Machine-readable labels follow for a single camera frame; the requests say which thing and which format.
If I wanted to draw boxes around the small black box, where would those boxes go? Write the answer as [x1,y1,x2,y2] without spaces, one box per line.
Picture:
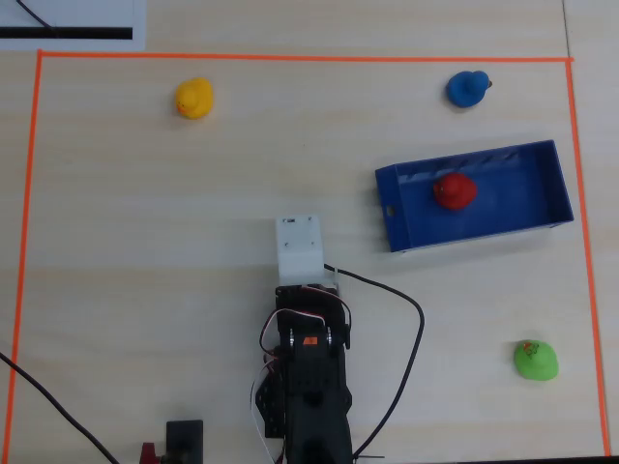
[138,419,205,464]

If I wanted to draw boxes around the red rubber duck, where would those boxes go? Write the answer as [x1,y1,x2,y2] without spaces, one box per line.
[432,172,479,212]

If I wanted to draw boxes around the blue rubber duck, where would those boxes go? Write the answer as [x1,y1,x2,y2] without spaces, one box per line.
[445,70,494,108]

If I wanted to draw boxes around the black camera cable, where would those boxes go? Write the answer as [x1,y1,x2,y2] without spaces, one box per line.
[322,263,427,460]

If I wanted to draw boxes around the blue plastic box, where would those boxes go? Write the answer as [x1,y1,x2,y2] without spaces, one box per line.
[374,139,575,254]

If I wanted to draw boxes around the green rubber duck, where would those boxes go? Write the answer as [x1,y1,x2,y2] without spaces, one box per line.
[513,339,560,383]

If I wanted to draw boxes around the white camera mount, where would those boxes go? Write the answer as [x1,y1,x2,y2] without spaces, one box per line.
[274,214,342,296]

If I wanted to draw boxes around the orange tape strip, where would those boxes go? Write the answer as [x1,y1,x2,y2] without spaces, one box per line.
[37,49,575,64]
[3,49,44,458]
[565,57,611,458]

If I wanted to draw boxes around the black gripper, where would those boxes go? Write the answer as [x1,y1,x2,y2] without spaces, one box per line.
[275,282,343,311]

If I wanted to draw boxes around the yellow rubber duck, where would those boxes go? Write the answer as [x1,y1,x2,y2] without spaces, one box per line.
[173,76,215,121]

